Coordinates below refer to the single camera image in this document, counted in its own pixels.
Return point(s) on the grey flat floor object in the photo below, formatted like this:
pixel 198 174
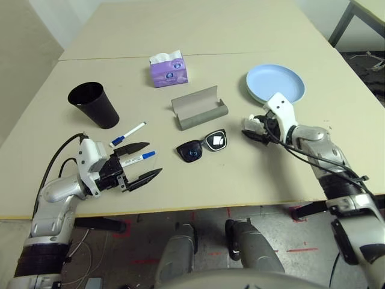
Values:
pixel 94 284

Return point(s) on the white marker blue eraser cap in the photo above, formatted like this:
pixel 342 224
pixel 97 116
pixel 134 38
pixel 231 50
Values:
pixel 133 130

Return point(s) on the purple tissue box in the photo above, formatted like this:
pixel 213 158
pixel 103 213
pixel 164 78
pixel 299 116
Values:
pixel 170 75

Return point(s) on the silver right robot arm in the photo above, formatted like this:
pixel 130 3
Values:
pixel 316 138

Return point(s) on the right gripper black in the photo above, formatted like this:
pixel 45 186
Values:
pixel 273 126

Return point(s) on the white tissue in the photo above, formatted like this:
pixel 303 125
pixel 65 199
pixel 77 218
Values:
pixel 251 124

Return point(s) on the black sunglasses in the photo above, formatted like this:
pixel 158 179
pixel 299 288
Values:
pixel 189 153

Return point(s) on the white plastic frame scrap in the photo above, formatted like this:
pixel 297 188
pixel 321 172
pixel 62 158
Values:
pixel 374 64

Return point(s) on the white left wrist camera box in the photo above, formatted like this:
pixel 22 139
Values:
pixel 90 156

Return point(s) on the grey robot right leg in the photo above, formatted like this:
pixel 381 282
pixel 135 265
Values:
pixel 255 247

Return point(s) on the beige table with black frame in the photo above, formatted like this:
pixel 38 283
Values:
pixel 373 6

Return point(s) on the black plastic cup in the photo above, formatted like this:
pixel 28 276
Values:
pixel 99 111

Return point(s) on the grey robot torso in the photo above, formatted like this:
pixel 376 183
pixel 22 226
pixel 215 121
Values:
pixel 225 281

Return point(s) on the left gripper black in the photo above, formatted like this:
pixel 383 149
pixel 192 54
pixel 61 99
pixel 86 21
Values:
pixel 111 174

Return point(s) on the grey robot left leg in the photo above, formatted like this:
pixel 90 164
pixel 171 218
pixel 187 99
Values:
pixel 177 250

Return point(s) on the light blue plate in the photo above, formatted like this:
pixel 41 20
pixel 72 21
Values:
pixel 270 81

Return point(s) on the grey glasses case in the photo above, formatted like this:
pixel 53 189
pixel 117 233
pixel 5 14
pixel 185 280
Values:
pixel 198 118

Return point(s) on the light green plate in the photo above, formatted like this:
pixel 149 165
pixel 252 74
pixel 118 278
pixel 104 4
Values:
pixel 252 97

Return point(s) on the labelled marker round blue cap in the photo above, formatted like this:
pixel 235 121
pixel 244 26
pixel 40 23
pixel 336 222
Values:
pixel 149 155

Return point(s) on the black table leg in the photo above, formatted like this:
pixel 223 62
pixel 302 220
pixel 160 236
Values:
pixel 312 207
pixel 99 224

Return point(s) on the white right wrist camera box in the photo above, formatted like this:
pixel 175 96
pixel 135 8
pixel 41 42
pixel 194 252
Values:
pixel 282 111

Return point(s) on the grey robot leg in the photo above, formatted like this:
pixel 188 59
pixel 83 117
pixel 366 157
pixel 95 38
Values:
pixel 177 250
pixel 255 247

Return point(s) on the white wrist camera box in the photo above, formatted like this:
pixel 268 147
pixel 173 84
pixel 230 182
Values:
pixel 282 111
pixel 90 156

